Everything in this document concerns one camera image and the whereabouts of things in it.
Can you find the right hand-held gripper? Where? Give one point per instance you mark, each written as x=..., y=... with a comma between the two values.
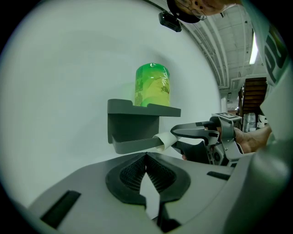
x=226, y=141

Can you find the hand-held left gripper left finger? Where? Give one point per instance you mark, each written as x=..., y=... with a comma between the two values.
x=91, y=194

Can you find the black head camera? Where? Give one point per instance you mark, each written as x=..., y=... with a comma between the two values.
x=170, y=21

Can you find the cardboard paper tube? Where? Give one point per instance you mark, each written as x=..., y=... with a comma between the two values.
x=166, y=140

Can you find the person's green t-shirt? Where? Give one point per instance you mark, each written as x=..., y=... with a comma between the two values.
x=270, y=45

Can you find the ceiling light fixture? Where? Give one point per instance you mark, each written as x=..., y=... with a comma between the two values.
x=253, y=49

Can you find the person's right hand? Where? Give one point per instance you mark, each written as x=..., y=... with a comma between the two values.
x=184, y=157

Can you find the black wall paper holder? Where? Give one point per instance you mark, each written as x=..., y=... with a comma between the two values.
x=132, y=123

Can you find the green toilet paper roll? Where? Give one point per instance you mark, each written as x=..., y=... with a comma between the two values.
x=152, y=86

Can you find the brown wooden staircase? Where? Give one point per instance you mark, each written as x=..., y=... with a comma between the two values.
x=254, y=96

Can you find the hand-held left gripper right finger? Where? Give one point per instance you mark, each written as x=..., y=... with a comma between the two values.
x=201, y=182

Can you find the person's head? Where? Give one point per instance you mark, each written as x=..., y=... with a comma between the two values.
x=213, y=5

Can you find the person's right forearm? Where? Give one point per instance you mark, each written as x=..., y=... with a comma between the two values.
x=254, y=139

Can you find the person's eyeglasses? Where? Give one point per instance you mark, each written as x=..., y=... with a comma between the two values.
x=196, y=13

